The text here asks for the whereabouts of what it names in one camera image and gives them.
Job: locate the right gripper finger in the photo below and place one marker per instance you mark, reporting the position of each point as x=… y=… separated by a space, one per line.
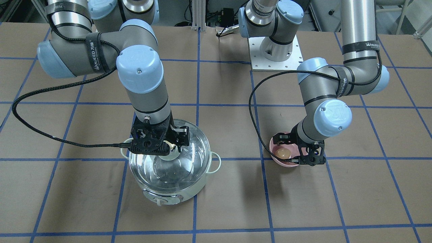
x=179 y=136

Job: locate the glass pot lid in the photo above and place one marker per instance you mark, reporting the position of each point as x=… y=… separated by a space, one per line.
x=179 y=162

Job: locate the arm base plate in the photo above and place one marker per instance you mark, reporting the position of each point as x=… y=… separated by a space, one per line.
x=268 y=56

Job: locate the pale green electric pot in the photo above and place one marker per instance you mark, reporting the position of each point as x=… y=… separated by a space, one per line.
x=172 y=185

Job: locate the brown egg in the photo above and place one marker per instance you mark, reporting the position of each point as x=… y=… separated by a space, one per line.
x=282 y=153

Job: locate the aluminium frame post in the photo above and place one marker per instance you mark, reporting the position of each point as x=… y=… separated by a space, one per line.
x=199 y=15

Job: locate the pink bowl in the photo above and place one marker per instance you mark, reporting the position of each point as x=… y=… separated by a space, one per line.
x=294 y=152

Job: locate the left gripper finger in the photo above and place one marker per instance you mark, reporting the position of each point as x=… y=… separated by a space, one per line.
x=284 y=138

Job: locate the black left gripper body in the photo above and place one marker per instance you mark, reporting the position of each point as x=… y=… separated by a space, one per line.
x=299 y=139

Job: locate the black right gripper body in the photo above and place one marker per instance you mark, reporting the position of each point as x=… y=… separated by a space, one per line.
x=181 y=134

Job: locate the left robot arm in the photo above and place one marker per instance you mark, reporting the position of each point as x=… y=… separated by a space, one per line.
x=321 y=85

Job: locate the black electronics box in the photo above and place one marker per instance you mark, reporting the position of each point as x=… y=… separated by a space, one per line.
x=225 y=17

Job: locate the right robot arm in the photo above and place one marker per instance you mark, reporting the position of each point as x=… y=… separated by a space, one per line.
x=98 y=36

